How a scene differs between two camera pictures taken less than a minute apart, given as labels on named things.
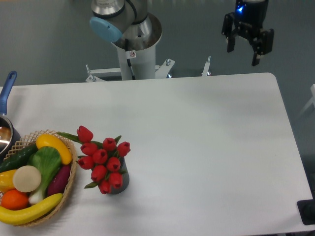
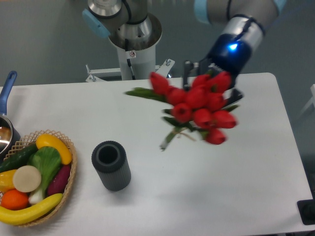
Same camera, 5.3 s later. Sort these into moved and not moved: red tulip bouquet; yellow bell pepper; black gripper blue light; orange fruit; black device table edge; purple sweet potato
Moved: black gripper blue light; red tulip bouquet
Not moved: purple sweet potato; yellow bell pepper; black device table edge; orange fruit
